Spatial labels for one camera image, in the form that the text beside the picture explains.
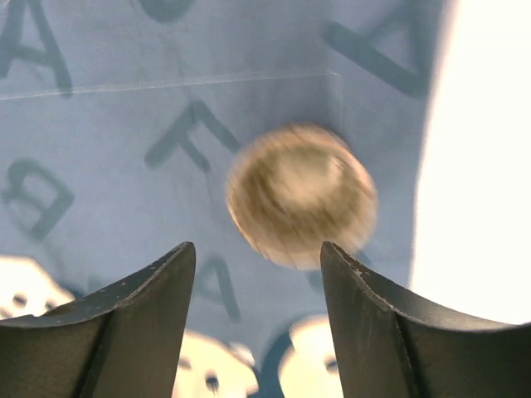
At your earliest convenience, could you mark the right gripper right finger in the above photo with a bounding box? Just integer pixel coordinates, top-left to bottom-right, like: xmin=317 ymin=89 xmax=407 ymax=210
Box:
xmin=320 ymin=242 xmax=530 ymax=398

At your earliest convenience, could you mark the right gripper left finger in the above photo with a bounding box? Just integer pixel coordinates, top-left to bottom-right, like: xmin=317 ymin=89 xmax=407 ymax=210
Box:
xmin=1 ymin=242 xmax=196 ymax=398

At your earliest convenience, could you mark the small beige ceramic cup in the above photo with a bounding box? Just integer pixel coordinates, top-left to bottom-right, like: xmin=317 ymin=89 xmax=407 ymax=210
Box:
xmin=226 ymin=124 xmax=378 ymax=270

